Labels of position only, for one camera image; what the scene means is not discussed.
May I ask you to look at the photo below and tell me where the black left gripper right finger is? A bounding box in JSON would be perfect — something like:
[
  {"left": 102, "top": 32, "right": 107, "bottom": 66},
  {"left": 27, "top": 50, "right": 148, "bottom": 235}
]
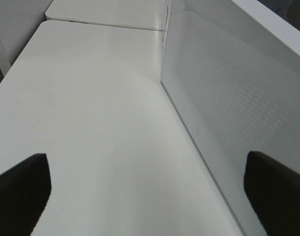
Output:
[{"left": 243, "top": 151, "right": 300, "bottom": 236}]

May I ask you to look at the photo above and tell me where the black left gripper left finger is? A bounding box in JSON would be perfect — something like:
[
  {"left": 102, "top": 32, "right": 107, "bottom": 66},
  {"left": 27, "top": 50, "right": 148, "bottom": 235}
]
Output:
[{"left": 0, "top": 153, "right": 52, "bottom": 236}]

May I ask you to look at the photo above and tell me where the white microwave door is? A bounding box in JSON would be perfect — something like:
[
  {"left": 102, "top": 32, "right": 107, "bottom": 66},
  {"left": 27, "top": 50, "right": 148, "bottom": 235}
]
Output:
[{"left": 161, "top": 10, "right": 300, "bottom": 236}]

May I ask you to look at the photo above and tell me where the white microwave oven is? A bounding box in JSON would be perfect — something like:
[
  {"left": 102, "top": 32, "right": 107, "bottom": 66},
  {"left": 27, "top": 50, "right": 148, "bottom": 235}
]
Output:
[{"left": 161, "top": 0, "right": 300, "bottom": 236}]

